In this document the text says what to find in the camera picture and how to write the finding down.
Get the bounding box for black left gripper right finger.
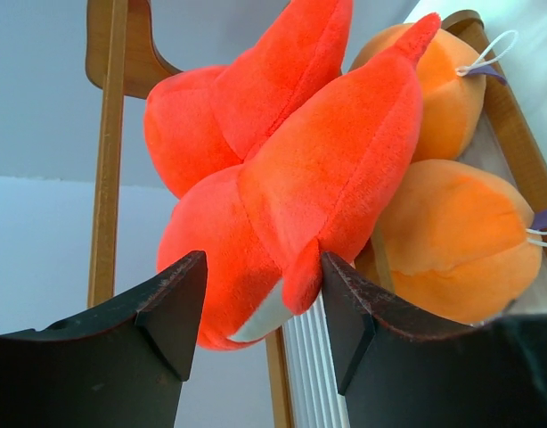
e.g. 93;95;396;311
322;253;547;427

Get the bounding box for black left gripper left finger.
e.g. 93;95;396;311
0;251;208;427

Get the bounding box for orange shark plush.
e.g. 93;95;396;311
350;23;506;164
356;160;543;325

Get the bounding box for red shark plush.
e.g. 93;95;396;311
157;13;441;350
143;0;354;198

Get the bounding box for wooden toy shelf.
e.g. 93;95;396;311
85;1;547;427

